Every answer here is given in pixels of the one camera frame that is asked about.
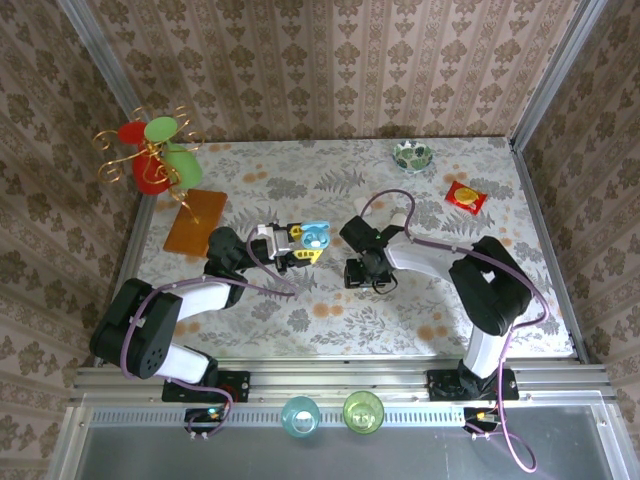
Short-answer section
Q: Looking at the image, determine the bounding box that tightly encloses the teal drinking glass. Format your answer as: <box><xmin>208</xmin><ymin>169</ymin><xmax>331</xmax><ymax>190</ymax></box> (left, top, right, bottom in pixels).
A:
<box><xmin>279</xmin><ymin>395</ymin><xmax>322</xmax><ymax>440</ymax></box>

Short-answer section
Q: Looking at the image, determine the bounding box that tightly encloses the green plastic goblet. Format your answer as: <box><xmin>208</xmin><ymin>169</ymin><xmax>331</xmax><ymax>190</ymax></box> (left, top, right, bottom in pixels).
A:
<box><xmin>143</xmin><ymin>116</ymin><xmax>204</xmax><ymax>187</ymax></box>

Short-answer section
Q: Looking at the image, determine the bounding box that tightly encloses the small black control board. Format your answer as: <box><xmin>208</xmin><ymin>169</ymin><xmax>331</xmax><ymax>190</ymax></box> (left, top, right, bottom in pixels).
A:
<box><xmin>463</xmin><ymin>407</ymin><xmax>506</xmax><ymax>434</ymax></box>
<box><xmin>184</xmin><ymin>406</ymin><xmax>227</xmax><ymax>434</ymax></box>

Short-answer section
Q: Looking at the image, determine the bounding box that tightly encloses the red plastic goblet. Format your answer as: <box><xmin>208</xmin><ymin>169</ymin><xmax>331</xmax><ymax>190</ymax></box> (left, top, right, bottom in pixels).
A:
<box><xmin>117</xmin><ymin>122</ymin><xmax>174</xmax><ymax>196</ymax></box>

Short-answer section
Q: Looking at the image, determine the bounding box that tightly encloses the floral patterned tablecloth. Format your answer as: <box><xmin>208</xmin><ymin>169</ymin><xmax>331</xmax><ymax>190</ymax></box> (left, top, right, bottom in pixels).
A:
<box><xmin>130</xmin><ymin>138</ymin><xmax>576</xmax><ymax>359</ymax></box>

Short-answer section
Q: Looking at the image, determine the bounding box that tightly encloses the red snack packet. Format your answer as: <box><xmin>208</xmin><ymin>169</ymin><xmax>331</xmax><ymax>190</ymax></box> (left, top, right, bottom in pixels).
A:
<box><xmin>444</xmin><ymin>180</ymin><xmax>488</xmax><ymax>216</ymax></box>

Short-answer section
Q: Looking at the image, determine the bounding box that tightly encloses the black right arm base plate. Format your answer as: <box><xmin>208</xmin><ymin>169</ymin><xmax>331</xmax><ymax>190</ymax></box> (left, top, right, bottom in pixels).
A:
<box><xmin>427</xmin><ymin>367</ymin><xmax>520</xmax><ymax>403</ymax></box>

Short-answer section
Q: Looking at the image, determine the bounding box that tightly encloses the light blue charging case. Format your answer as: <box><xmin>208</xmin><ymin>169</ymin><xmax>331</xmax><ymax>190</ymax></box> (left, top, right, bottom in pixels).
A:
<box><xmin>299</xmin><ymin>220</ymin><xmax>333</xmax><ymax>250</ymax></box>

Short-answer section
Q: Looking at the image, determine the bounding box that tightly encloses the aluminium side rail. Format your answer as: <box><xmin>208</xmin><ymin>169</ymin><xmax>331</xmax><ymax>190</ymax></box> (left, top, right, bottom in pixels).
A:
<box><xmin>508</xmin><ymin>137</ymin><xmax>592</xmax><ymax>365</ymax></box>
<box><xmin>92</xmin><ymin>192</ymin><xmax>154</xmax><ymax>366</ymax></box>

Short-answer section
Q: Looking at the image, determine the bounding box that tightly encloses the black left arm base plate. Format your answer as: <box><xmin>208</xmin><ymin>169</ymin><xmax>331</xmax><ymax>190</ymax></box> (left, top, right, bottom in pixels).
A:
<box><xmin>161</xmin><ymin>370</ymin><xmax>252</xmax><ymax>404</ymax></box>

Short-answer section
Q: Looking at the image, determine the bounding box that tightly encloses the green drinking glass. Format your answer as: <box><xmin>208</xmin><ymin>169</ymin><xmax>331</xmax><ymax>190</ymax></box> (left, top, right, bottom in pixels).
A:
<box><xmin>342</xmin><ymin>390</ymin><xmax>386</xmax><ymax>437</ymax></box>

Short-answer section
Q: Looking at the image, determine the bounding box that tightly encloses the aluminium cross rail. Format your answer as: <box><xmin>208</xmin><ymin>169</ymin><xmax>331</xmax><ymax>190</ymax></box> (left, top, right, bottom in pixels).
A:
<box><xmin>69</xmin><ymin>357</ymin><xmax>615</xmax><ymax>407</ymax></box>

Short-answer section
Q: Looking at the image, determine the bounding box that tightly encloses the leaf pattern bowl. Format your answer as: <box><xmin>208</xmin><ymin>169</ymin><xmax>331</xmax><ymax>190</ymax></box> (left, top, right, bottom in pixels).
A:
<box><xmin>391</xmin><ymin>139</ymin><xmax>434</xmax><ymax>175</ymax></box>

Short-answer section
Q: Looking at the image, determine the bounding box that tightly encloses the gold wire stand wooden base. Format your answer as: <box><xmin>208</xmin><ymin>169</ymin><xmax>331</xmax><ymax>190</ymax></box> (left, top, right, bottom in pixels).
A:
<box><xmin>92</xmin><ymin>104</ymin><xmax>229</xmax><ymax>257</ymax></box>

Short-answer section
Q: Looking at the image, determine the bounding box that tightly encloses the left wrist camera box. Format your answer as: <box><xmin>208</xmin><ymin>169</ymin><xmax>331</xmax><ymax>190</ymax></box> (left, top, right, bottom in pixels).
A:
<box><xmin>256</xmin><ymin>224</ymin><xmax>294</xmax><ymax>262</ymax></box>

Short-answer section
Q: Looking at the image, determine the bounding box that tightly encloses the grey slotted cable duct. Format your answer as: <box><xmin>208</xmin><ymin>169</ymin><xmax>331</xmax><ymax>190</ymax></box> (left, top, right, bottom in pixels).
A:
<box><xmin>87</xmin><ymin>405</ymin><xmax>607</xmax><ymax>427</ymax></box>

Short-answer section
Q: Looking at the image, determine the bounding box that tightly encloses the aluminium frame post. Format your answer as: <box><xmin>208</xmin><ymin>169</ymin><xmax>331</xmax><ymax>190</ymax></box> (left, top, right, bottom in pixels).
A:
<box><xmin>508</xmin><ymin>0</ymin><xmax>609</xmax><ymax>147</ymax></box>
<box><xmin>54</xmin><ymin>0</ymin><xmax>147</xmax><ymax>124</ymax></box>

